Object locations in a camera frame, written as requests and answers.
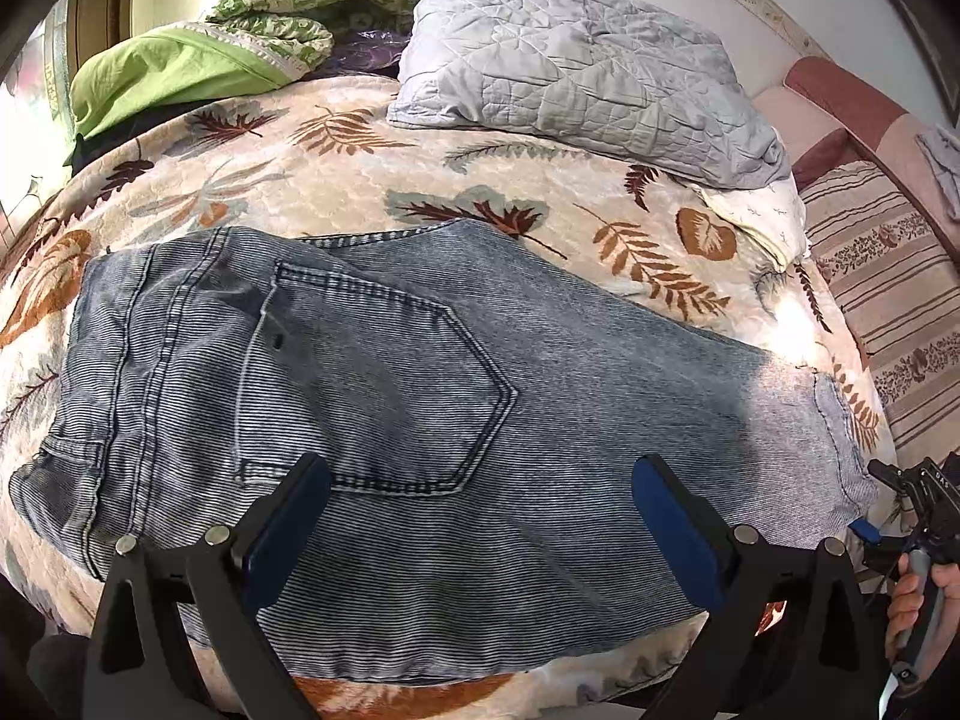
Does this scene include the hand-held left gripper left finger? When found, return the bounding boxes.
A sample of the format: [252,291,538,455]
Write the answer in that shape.
[82,452,332,720]

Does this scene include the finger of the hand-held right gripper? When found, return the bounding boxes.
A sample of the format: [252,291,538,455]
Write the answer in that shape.
[868,459,917,500]
[850,517,912,572]

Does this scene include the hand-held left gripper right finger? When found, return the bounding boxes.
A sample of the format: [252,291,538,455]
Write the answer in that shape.
[631,454,890,720]

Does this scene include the blue denim pants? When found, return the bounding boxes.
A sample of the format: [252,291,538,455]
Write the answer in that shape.
[7,219,878,683]

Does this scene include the person's right hand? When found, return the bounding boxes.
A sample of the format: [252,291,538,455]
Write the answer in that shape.
[885,561,960,662]

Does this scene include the striped floral cushion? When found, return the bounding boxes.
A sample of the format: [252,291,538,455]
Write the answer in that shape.
[799,161,960,466]

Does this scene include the white cloth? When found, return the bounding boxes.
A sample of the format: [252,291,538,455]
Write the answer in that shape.
[697,172,815,271]

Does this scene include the small grey cloth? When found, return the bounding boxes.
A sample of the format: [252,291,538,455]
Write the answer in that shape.
[916,124,960,222]

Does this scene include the leaf print blanket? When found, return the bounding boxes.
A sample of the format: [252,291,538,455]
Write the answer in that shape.
[0,71,901,720]

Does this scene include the black cloth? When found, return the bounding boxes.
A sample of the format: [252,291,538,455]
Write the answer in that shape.
[64,101,188,166]

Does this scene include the grey quilted pillow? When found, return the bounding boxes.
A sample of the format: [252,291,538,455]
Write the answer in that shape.
[386,0,792,188]

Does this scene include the plain green cloth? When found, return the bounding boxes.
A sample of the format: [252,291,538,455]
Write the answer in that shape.
[67,21,290,140]

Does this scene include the stained glass window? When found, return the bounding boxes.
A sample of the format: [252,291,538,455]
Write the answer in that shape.
[0,0,83,226]

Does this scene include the purple cloth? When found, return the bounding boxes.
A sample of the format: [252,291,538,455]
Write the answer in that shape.
[315,30,413,80]

